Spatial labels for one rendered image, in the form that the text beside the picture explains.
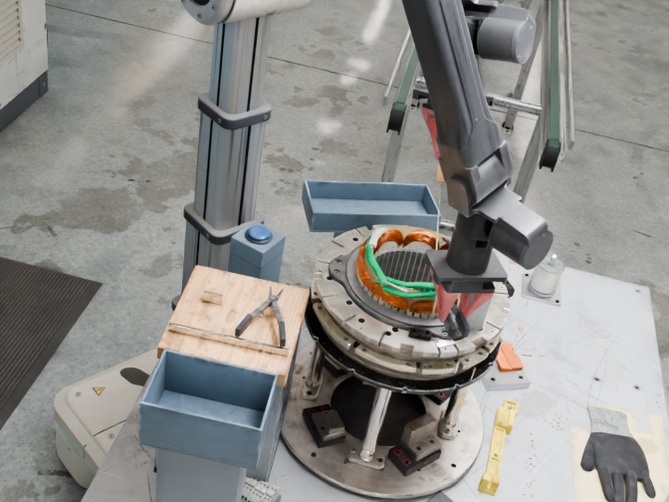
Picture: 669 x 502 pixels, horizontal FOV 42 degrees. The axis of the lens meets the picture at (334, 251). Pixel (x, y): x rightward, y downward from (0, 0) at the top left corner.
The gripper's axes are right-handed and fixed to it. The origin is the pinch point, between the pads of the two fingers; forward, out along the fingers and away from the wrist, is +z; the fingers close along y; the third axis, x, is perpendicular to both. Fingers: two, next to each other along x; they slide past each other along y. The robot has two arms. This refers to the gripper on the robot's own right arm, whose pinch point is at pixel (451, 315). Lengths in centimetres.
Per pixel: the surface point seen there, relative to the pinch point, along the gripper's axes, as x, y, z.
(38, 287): 149, -71, 108
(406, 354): 2.9, -4.0, 9.8
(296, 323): 10.8, -19.6, 10.0
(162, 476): -3.1, -39.7, 26.8
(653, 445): 7, 52, 39
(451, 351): 0.8, 1.9, 7.5
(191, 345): 6.5, -35.7, 10.2
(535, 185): 219, 136, 105
